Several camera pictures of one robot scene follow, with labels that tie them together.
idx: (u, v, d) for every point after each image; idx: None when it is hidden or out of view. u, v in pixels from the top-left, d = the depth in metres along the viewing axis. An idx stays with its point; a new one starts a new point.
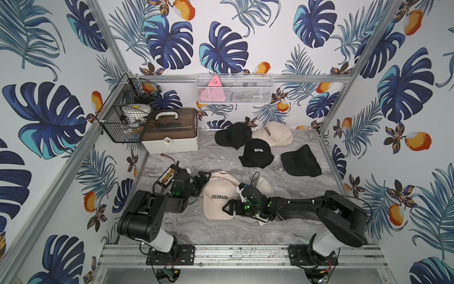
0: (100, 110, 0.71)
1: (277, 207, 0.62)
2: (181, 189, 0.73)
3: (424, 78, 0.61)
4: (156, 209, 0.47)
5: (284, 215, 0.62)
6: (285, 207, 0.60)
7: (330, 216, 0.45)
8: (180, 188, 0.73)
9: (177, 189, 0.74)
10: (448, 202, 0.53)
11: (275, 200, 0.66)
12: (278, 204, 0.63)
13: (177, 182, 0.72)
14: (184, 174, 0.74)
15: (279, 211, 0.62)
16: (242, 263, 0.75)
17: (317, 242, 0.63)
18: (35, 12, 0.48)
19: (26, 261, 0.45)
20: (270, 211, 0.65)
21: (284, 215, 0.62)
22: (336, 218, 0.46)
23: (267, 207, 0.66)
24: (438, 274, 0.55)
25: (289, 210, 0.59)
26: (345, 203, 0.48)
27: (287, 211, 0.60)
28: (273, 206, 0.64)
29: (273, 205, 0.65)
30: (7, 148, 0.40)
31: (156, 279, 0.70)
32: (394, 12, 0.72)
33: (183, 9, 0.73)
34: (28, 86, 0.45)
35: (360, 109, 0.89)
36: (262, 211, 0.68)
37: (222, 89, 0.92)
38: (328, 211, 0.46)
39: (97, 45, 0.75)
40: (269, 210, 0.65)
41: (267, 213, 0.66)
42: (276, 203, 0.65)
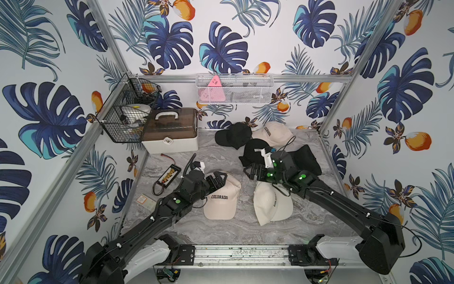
0: (100, 110, 0.71)
1: (311, 188, 0.53)
2: (186, 191, 0.58)
3: (424, 78, 0.61)
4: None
5: (309, 199, 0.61)
6: (322, 194, 0.51)
7: (383, 242, 0.39)
8: (185, 189, 0.58)
9: (182, 189, 0.59)
10: (448, 202, 0.53)
11: (310, 180, 0.56)
12: (317, 188, 0.53)
13: (185, 183, 0.57)
14: (198, 176, 0.58)
15: (310, 193, 0.54)
16: (242, 263, 0.75)
17: (324, 242, 0.63)
18: (35, 12, 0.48)
19: (26, 262, 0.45)
20: (298, 184, 0.56)
21: (311, 199, 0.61)
22: (386, 244, 0.40)
23: (295, 179, 0.57)
24: (439, 274, 0.55)
25: (323, 199, 0.52)
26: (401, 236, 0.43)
27: (320, 197, 0.52)
28: (305, 182, 0.55)
29: (304, 180, 0.56)
30: (7, 148, 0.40)
31: (156, 279, 0.70)
32: (395, 12, 0.72)
33: (183, 9, 0.73)
34: (28, 86, 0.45)
35: (361, 109, 0.89)
36: (287, 179, 0.60)
37: (222, 89, 0.92)
38: (382, 235, 0.40)
39: (97, 45, 0.75)
40: (297, 182, 0.56)
41: (292, 185, 0.57)
42: (312, 183, 0.54)
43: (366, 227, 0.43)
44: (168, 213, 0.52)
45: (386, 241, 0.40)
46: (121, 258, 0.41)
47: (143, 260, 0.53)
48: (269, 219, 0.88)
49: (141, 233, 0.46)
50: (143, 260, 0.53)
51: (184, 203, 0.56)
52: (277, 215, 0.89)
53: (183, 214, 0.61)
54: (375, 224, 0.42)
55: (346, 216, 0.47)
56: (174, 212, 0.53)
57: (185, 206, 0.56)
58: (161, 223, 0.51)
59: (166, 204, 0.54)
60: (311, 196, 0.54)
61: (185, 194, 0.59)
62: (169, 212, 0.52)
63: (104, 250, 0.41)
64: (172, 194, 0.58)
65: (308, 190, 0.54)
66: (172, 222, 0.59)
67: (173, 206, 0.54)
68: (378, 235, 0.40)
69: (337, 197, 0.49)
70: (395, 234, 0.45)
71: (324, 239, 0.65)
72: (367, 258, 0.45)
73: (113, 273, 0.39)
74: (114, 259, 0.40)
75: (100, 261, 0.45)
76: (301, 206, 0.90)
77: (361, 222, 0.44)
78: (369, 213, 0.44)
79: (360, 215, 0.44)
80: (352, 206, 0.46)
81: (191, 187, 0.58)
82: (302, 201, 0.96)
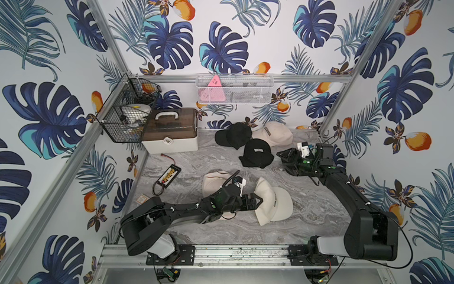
0: (100, 110, 0.71)
1: (333, 174, 0.59)
2: (221, 200, 0.64)
3: (424, 78, 0.61)
4: (149, 230, 0.42)
5: (327, 184, 0.61)
6: (339, 180, 0.56)
7: (363, 219, 0.43)
8: (221, 199, 0.64)
9: (219, 196, 0.65)
10: (448, 202, 0.53)
11: (338, 171, 0.61)
12: (338, 176, 0.58)
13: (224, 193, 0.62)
14: (236, 191, 0.63)
15: (328, 178, 0.60)
16: (242, 263, 0.75)
17: (324, 237, 0.63)
18: (35, 12, 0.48)
19: (26, 261, 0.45)
20: (323, 171, 0.63)
21: (328, 184, 0.61)
22: (365, 225, 0.43)
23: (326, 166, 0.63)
24: (439, 274, 0.55)
25: (337, 184, 0.57)
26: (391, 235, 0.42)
27: (335, 182, 0.58)
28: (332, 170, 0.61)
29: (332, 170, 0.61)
30: (7, 148, 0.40)
31: (156, 279, 0.70)
32: (394, 12, 0.72)
33: (183, 9, 0.73)
34: (28, 86, 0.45)
35: (360, 109, 0.89)
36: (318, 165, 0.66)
37: (222, 89, 0.92)
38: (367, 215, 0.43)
39: (97, 45, 0.75)
40: (325, 169, 0.62)
41: (319, 170, 0.64)
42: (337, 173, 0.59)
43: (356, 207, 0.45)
44: (207, 212, 0.58)
45: (367, 223, 0.43)
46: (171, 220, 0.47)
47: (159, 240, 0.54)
48: (269, 220, 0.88)
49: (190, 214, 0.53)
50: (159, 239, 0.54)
51: (216, 212, 0.62)
52: (278, 215, 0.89)
53: (213, 219, 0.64)
54: (367, 209, 0.44)
55: (347, 198, 0.52)
56: (210, 213, 0.60)
57: (217, 214, 0.63)
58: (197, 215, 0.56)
59: (207, 202, 0.62)
60: (329, 179, 0.60)
61: (220, 203, 0.65)
62: (206, 212, 0.58)
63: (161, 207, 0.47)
64: (213, 197, 0.68)
65: (330, 175, 0.60)
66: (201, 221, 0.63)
67: (210, 208, 0.61)
68: (362, 213, 0.43)
69: (352, 187, 0.53)
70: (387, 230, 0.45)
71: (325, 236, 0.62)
72: (349, 239, 0.47)
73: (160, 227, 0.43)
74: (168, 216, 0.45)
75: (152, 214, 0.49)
76: (301, 206, 0.90)
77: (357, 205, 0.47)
78: (370, 202, 0.47)
79: (360, 201, 0.47)
80: (357, 194, 0.50)
81: (226, 198, 0.63)
82: (302, 201, 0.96)
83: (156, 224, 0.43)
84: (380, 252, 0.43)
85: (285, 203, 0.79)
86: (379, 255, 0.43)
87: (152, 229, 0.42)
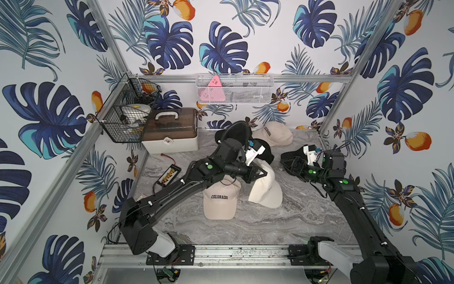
0: (100, 110, 0.71)
1: (346, 193, 0.52)
2: (222, 157, 0.55)
3: (424, 78, 0.61)
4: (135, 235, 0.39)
5: (337, 202, 0.55)
6: (353, 203, 0.50)
7: (378, 268, 0.38)
8: (222, 156, 0.55)
9: (219, 155, 0.55)
10: (448, 202, 0.53)
11: (352, 189, 0.53)
12: (350, 198, 0.51)
13: (221, 151, 0.54)
14: (236, 145, 0.54)
15: (340, 197, 0.54)
16: (242, 263, 0.75)
17: (327, 245, 0.62)
18: (35, 12, 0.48)
19: (26, 262, 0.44)
20: (334, 186, 0.56)
21: (338, 203, 0.55)
22: (380, 273, 0.38)
23: (337, 180, 0.56)
24: (438, 274, 0.55)
25: (350, 209, 0.50)
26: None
27: (349, 205, 0.50)
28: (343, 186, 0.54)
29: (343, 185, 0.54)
30: (7, 148, 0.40)
31: (156, 279, 0.70)
32: (395, 12, 0.72)
33: (183, 9, 0.73)
34: (28, 86, 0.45)
35: (361, 109, 0.89)
36: (327, 177, 0.60)
37: (222, 89, 0.92)
38: (383, 264, 0.38)
39: (97, 45, 0.74)
40: (335, 185, 0.55)
41: (329, 183, 0.57)
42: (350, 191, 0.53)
43: (371, 250, 0.41)
44: (199, 177, 0.49)
45: (384, 273, 0.38)
46: (151, 216, 0.42)
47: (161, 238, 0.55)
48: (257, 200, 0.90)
49: (171, 194, 0.45)
50: (161, 236, 0.56)
51: (216, 170, 0.52)
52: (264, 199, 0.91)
53: (215, 180, 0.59)
54: (383, 252, 0.40)
55: (360, 232, 0.46)
56: (204, 177, 0.50)
57: (217, 173, 0.53)
58: (190, 187, 0.48)
59: (198, 168, 0.51)
60: (340, 199, 0.53)
61: (219, 160, 0.56)
62: (200, 176, 0.49)
63: (138, 206, 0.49)
64: (206, 158, 0.54)
65: (341, 195, 0.53)
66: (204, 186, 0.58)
67: (204, 171, 0.51)
68: (378, 260, 0.38)
69: (366, 215, 0.47)
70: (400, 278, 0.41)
71: (330, 243, 0.63)
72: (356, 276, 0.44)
73: (142, 229, 0.40)
74: (145, 215, 0.41)
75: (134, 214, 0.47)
76: (301, 206, 0.90)
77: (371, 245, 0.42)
78: (387, 243, 0.41)
79: (375, 239, 0.42)
80: (373, 228, 0.44)
81: (226, 152, 0.54)
82: (302, 201, 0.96)
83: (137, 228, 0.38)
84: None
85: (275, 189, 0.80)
86: None
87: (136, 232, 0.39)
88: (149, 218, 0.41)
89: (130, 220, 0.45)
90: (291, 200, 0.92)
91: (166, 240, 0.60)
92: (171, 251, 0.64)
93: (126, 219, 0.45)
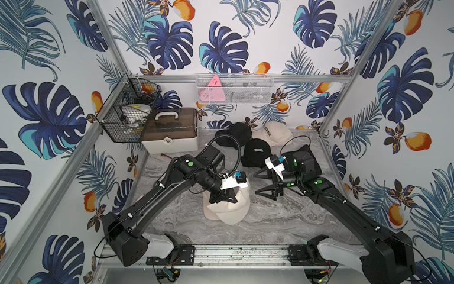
0: (100, 110, 0.71)
1: (325, 193, 0.54)
2: (206, 158, 0.54)
3: (424, 78, 0.61)
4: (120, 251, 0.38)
5: (321, 204, 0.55)
6: (334, 202, 0.52)
7: (386, 255, 0.39)
8: (206, 158, 0.54)
9: (203, 157, 0.54)
10: (448, 202, 0.53)
11: (327, 186, 0.56)
12: (330, 194, 0.54)
13: (207, 153, 0.55)
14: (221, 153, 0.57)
15: (322, 199, 0.55)
16: (242, 263, 0.75)
17: (327, 244, 0.62)
18: (35, 12, 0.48)
19: (26, 262, 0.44)
20: (313, 189, 0.58)
21: (321, 205, 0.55)
22: (389, 260, 0.39)
23: (312, 182, 0.59)
24: (438, 274, 0.55)
25: (334, 207, 0.52)
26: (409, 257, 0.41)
27: (332, 204, 0.53)
28: (321, 187, 0.56)
29: (320, 186, 0.57)
30: (7, 148, 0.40)
31: (156, 278, 0.70)
32: (395, 12, 0.72)
33: (183, 8, 0.73)
34: (28, 86, 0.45)
35: (360, 109, 0.89)
36: (303, 181, 0.62)
37: (222, 89, 0.92)
38: (388, 249, 0.39)
39: (97, 45, 0.75)
40: (313, 187, 0.57)
41: (307, 188, 0.58)
42: (327, 189, 0.55)
43: (370, 239, 0.43)
44: (181, 177, 0.46)
45: (392, 257, 0.39)
46: (133, 229, 0.40)
47: (155, 242, 0.54)
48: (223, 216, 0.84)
49: (151, 202, 0.42)
50: (155, 241, 0.54)
51: (199, 166, 0.49)
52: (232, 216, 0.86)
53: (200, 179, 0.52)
54: (382, 238, 0.41)
55: (353, 224, 0.47)
56: (185, 176, 0.46)
57: (200, 170, 0.49)
58: (171, 189, 0.45)
59: (178, 167, 0.48)
60: (323, 200, 0.55)
61: (203, 161, 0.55)
62: (181, 176, 0.46)
63: (117, 220, 0.39)
64: (187, 155, 0.50)
65: (322, 196, 0.55)
66: (185, 186, 0.49)
67: (185, 170, 0.47)
68: (382, 248, 0.39)
69: (350, 207, 0.49)
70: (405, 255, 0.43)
71: (327, 241, 0.64)
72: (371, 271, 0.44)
73: (126, 242, 0.38)
74: (126, 229, 0.38)
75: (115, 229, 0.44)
76: (301, 206, 0.90)
77: (368, 234, 0.43)
78: (379, 226, 0.44)
79: (369, 227, 0.44)
80: (362, 217, 0.46)
81: (212, 154, 0.55)
82: (302, 201, 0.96)
83: (120, 242, 0.36)
84: (404, 276, 0.41)
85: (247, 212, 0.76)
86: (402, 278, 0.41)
87: (119, 248, 0.37)
88: (130, 232, 0.39)
89: (113, 235, 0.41)
90: (291, 200, 0.92)
91: (164, 241, 0.60)
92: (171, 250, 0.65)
93: (108, 235, 0.43)
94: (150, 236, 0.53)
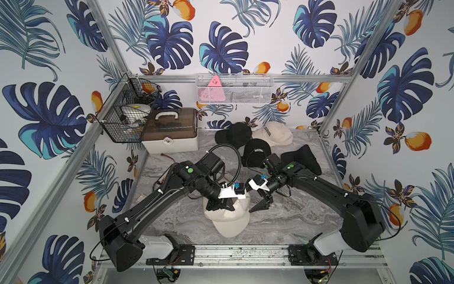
0: (100, 110, 0.71)
1: (298, 175, 0.58)
2: (205, 165, 0.54)
3: (424, 78, 0.61)
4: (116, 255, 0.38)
5: (296, 186, 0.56)
6: (307, 180, 0.55)
7: (357, 218, 0.42)
8: (205, 164, 0.54)
9: (202, 164, 0.55)
10: (448, 202, 0.53)
11: (298, 168, 0.60)
12: (302, 174, 0.57)
13: (207, 160, 0.55)
14: (220, 160, 0.57)
15: (296, 180, 0.59)
16: (242, 263, 0.75)
17: (320, 240, 0.63)
18: (35, 12, 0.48)
19: (27, 262, 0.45)
20: (286, 173, 0.61)
21: (297, 186, 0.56)
22: (360, 220, 0.43)
23: (284, 167, 0.62)
24: (438, 274, 0.55)
25: (308, 184, 0.55)
26: (376, 214, 0.45)
27: (305, 182, 0.56)
28: (293, 170, 0.60)
29: (292, 169, 0.60)
30: (7, 148, 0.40)
31: (156, 278, 0.70)
32: (394, 12, 0.72)
33: (183, 9, 0.73)
34: (28, 86, 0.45)
35: (360, 109, 0.89)
36: (276, 169, 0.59)
37: (222, 89, 0.94)
38: (357, 212, 0.43)
39: (97, 45, 0.75)
40: (287, 173, 0.60)
41: (281, 174, 0.62)
42: (299, 171, 0.59)
43: (341, 205, 0.46)
44: (179, 184, 0.46)
45: (362, 218, 0.43)
46: (129, 234, 0.39)
47: (152, 245, 0.54)
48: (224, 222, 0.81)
49: (148, 207, 0.42)
50: (152, 244, 0.54)
51: (198, 173, 0.48)
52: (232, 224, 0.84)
53: (198, 186, 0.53)
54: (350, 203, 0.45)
55: (326, 196, 0.51)
56: (184, 182, 0.46)
57: (200, 177, 0.49)
58: (169, 196, 0.45)
59: (178, 173, 0.48)
60: (297, 182, 0.59)
61: (203, 167, 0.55)
62: (180, 182, 0.46)
63: (113, 224, 0.39)
64: (187, 162, 0.50)
65: (295, 177, 0.58)
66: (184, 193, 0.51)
67: (185, 176, 0.47)
68: (353, 211, 0.43)
69: (321, 181, 0.53)
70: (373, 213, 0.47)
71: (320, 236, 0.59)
72: (349, 236, 0.47)
73: (122, 248, 0.38)
74: (122, 234, 0.38)
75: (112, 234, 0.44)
76: (301, 206, 0.90)
77: (339, 201, 0.47)
78: (347, 193, 0.48)
79: (339, 195, 0.48)
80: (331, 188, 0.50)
81: (212, 161, 0.55)
82: (302, 201, 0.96)
83: (117, 245, 0.37)
84: (377, 235, 0.45)
85: (249, 220, 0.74)
86: (374, 235, 0.44)
87: (114, 253, 0.37)
88: (126, 237, 0.39)
89: (109, 239, 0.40)
90: (291, 200, 0.92)
91: (161, 244, 0.59)
92: (171, 250, 0.64)
93: (103, 239, 0.43)
94: (147, 239, 0.53)
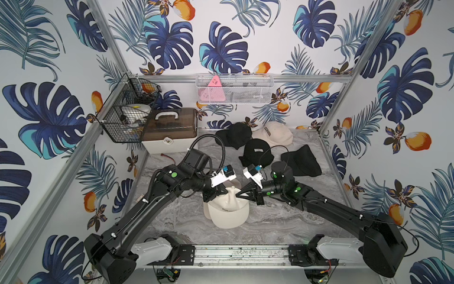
0: (100, 110, 0.71)
1: (308, 199, 0.56)
2: (187, 164, 0.53)
3: (424, 78, 0.61)
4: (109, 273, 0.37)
5: (308, 209, 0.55)
6: (318, 203, 0.54)
7: (378, 241, 0.40)
8: (188, 163, 0.53)
9: (184, 164, 0.53)
10: (448, 202, 0.53)
11: (307, 190, 0.59)
12: (311, 198, 0.56)
13: (190, 158, 0.53)
14: (203, 154, 0.54)
15: (306, 205, 0.57)
16: (242, 263, 0.75)
17: (324, 245, 0.62)
18: (35, 12, 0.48)
19: (27, 262, 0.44)
20: (295, 198, 0.60)
21: (308, 210, 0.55)
22: (382, 245, 0.41)
23: (292, 191, 0.61)
24: (439, 274, 0.55)
25: (320, 208, 0.54)
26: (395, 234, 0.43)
27: (316, 206, 0.55)
28: (301, 194, 0.58)
29: (300, 192, 0.59)
30: (7, 148, 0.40)
31: (156, 278, 0.70)
32: (395, 12, 0.72)
33: (183, 9, 0.73)
34: (28, 86, 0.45)
35: (360, 109, 0.89)
36: (285, 191, 0.62)
37: (222, 89, 0.92)
38: (377, 235, 0.41)
39: (97, 45, 0.75)
40: (295, 196, 0.59)
41: (289, 199, 0.60)
42: (308, 194, 0.57)
43: (359, 228, 0.45)
44: (165, 190, 0.45)
45: (382, 241, 0.41)
46: (117, 249, 0.38)
47: (148, 251, 0.53)
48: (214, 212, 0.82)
49: (134, 219, 0.41)
50: (148, 251, 0.53)
51: (183, 176, 0.48)
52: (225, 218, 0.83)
53: (184, 187, 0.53)
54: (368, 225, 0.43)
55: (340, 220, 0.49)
56: (169, 187, 0.45)
57: (184, 180, 0.48)
58: (155, 203, 0.44)
59: (162, 178, 0.47)
60: (307, 206, 0.57)
61: (187, 168, 0.53)
62: (165, 188, 0.45)
63: (100, 242, 0.38)
64: (171, 165, 0.49)
65: (306, 202, 0.57)
66: (174, 194, 0.48)
67: (169, 181, 0.46)
68: (372, 235, 0.41)
69: (333, 204, 0.52)
70: (392, 234, 0.46)
71: (324, 240, 0.64)
72: (371, 261, 0.45)
73: (113, 263, 0.37)
74: (109, 251, 0.37)
75: (100, 251, 0.42)
76: None
77: (355, 223, 0.45)
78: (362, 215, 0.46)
79: (354, 218, 0.46)
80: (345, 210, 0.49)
81: (195, 158, 0.53)
82: None
83: (107, 260, 0.36)
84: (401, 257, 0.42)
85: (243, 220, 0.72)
86: (398, 258, 0.42)
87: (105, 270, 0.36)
88: (115, 252, 0.38)
89: (99, 255, 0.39)
90: None
91: (158, 248, 0.58)
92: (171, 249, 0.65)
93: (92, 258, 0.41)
94: (140, 248, 0.51)
